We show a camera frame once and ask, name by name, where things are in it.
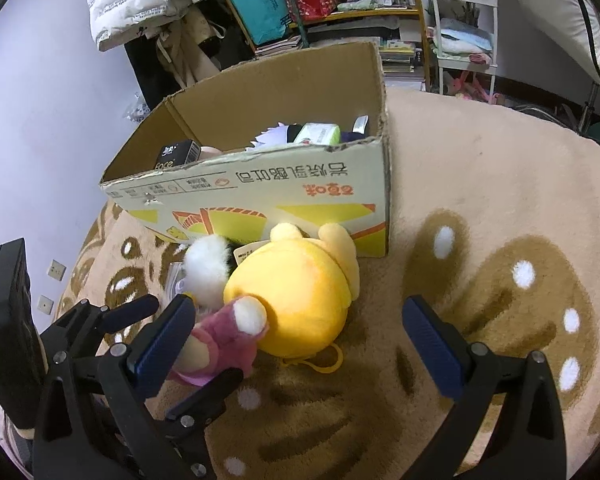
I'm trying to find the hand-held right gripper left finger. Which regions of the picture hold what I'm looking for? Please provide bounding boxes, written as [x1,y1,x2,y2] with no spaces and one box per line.
[32,294,203,480]

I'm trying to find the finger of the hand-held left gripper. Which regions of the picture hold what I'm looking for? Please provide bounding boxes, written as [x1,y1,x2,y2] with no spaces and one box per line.
[40,295,160,357]
[164,367,244,480]

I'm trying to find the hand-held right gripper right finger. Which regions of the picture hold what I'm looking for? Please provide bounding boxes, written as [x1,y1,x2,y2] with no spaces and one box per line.
[401,295,567,480]

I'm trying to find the pink plush toy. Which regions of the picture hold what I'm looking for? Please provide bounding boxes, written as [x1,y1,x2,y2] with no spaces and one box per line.
[169,296,271,387]

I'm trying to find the yellow plush toy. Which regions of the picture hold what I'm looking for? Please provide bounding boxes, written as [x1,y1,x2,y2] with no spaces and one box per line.
[223,222,359,374]

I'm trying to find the black face mask packet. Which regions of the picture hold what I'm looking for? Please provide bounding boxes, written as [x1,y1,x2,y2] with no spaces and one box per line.
[154,140,202,172]

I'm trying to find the printed cardboard box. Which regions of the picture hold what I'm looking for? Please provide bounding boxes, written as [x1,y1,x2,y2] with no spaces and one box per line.
[99,41,392,258]

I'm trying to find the white-haired doll plush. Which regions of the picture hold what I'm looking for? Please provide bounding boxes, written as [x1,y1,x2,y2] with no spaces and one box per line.
[252,121,306,149]

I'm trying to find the green white tissue pack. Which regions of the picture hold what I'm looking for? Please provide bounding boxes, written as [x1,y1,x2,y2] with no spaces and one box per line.
[294,122,342,147]

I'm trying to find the clear plastic packet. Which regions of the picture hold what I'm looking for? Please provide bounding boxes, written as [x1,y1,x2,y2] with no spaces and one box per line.
[169,260,193,306]

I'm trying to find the white and black plush toy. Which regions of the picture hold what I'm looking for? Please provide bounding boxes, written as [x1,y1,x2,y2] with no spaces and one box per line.
[182,236,241,308]

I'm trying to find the printed plastic bag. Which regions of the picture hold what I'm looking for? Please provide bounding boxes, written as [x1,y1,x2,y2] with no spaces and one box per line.
[127,91,153,123]

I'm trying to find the black coat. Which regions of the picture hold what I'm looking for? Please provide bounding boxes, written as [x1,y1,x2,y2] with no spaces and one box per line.
[124,30,181,111]

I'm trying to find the pink floor toy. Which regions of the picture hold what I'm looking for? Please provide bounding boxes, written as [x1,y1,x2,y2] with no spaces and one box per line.
[445,70,506,106]

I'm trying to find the beige coat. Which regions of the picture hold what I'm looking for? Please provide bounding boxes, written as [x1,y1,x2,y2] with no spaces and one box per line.
[155,7,226,88]

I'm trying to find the dark hanging garment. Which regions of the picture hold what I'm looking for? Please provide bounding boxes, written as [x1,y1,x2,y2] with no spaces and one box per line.
[200,0,257,72]

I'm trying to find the white trolley cart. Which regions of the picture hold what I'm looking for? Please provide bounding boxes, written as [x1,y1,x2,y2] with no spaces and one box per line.
[427,0,500,96]

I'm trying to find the stack of old books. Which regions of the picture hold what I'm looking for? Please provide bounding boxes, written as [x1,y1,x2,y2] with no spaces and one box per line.
[254,35,303,57]

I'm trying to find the folded towels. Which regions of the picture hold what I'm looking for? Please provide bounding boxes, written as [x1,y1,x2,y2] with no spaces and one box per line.
[432,17,496,66]

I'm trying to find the white puffer jacket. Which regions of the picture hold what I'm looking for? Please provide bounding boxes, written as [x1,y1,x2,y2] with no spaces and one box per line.
[86,0,213,52]

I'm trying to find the teal bag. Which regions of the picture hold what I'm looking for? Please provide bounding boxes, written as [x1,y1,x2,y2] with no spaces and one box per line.
[227,0,291,46]

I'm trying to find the green pole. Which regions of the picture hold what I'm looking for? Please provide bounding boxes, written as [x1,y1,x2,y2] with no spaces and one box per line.
[277,0,311,50]

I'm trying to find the yellow wooden shelf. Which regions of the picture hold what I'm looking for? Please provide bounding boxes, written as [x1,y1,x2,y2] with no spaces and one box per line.
[202,0,431,92]

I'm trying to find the cream folded mattress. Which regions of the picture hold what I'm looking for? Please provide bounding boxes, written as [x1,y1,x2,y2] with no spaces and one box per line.
[500,0,600,101]

